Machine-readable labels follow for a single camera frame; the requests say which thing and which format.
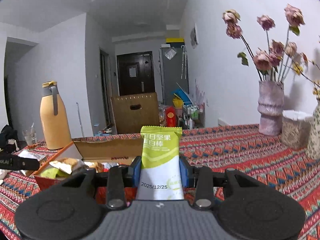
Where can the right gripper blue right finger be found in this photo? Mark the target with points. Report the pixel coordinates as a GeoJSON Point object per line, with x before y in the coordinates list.
{"type": "Point", "coordinates": [186, 172]}

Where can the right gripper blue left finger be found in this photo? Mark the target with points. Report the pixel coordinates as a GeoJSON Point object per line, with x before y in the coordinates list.
{"type": "Point", "coordinates": [134, 171]}

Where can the green white nut bar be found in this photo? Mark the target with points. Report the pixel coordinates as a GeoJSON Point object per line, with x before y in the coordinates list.
{"type": "Point", "coordinates": [160, 177]}

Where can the long green snack bar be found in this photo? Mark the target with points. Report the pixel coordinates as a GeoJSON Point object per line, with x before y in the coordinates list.
{"type": "Point", "coordinates": [54, 173]}

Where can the white cracker packet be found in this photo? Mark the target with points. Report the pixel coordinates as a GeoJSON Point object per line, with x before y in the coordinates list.
{"type": "Point", "coordinates": [99, 167]}

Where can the orange cracker packet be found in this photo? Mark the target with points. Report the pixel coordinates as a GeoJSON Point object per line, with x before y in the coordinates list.
{"type": "Point", "coordinates": [67, 165]}

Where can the glass cup with drink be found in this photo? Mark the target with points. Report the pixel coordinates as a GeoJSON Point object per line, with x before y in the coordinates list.
{"type": "Point", "coordinates": [30, 136]}

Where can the brown wicker chair back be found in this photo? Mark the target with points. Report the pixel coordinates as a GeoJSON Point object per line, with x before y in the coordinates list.
{"type": "Point", "coordinates": [132, 112]}

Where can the red cardboard snack box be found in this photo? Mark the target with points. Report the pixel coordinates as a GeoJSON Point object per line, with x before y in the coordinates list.
{"type": "Point", "coordinates": [120, 150]}

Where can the yellow thermos jug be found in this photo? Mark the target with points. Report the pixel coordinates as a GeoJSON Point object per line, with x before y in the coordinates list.
{"type": "Point", "coordinates": [54, 117]}

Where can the red gift bag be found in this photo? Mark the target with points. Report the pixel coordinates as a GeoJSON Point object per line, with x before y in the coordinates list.
{"type": "Point", "coordinates": [170, 116]}

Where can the black entrance door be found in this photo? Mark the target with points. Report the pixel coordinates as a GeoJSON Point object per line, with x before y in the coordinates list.
{"type": "Point", "coordinates": [135, 73]}

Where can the grey refrigerator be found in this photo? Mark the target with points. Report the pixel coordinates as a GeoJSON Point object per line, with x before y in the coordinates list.
{"type": "Point", "coordinates": [174, 72]}

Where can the pink ceramic vase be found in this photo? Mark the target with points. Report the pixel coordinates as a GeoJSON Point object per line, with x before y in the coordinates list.
{"type": "Point", "coordinates": [270, 107]}

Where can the woven tissue box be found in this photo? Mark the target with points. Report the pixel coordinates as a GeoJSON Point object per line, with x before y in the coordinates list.
{"type": "Point", "coordinates": [296, 128]}

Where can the yellow box on fridge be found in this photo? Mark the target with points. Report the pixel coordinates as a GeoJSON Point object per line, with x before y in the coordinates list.
{"type": "Point", "coordinates": [174, 40]}

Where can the white floral small vase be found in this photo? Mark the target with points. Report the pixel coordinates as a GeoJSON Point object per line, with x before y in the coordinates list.
{"type": "Point", "coordinates": [313, 147]}

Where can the dried pink roses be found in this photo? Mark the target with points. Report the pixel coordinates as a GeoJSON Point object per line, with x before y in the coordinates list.
{"type": "Point", "coordinates": [274, 63]}

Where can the wire storage cart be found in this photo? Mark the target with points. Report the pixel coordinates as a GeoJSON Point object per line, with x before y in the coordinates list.
{"type": "Point", "coordinates": [193, 116]}

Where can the wall electrical panel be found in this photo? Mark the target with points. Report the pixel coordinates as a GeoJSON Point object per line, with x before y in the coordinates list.
{"type": "Point", "coordinates": [193, 37]}

